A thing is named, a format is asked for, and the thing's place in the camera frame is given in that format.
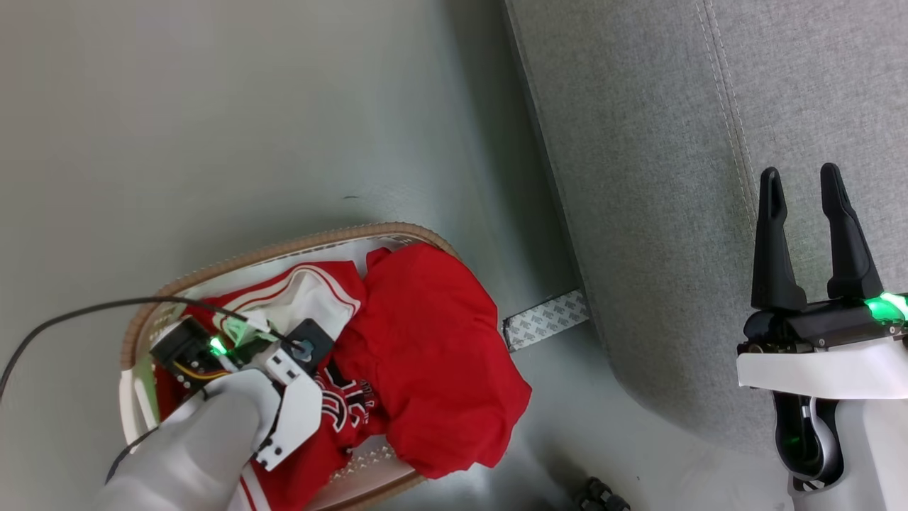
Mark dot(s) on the red garment with black lettering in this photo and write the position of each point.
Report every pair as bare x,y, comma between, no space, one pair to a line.
349,426

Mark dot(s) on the plain red shirt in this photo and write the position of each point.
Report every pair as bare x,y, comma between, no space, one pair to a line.
433,341

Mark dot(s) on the grey fabric sofa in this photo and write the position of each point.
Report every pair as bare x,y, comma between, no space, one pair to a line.
660,177

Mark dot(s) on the red jersey with white trim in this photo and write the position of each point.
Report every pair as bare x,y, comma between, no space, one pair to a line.
312,298

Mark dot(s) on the white laundry basket tan rim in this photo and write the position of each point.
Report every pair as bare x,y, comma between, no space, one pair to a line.
365,465

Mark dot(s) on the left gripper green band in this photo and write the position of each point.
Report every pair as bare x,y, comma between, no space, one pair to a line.
186,349

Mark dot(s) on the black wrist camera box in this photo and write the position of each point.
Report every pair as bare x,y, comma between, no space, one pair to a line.
316,339

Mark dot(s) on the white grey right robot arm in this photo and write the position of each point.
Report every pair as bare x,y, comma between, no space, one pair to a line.
865,454

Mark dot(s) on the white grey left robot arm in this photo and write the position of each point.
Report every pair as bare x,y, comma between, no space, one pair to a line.
206,440

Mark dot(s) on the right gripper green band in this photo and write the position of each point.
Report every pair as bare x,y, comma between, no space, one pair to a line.
823,355

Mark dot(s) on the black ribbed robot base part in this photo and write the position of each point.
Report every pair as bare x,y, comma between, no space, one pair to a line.
601,497

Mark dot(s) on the grey patterned tape strip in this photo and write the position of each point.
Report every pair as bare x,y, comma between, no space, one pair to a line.
546,319

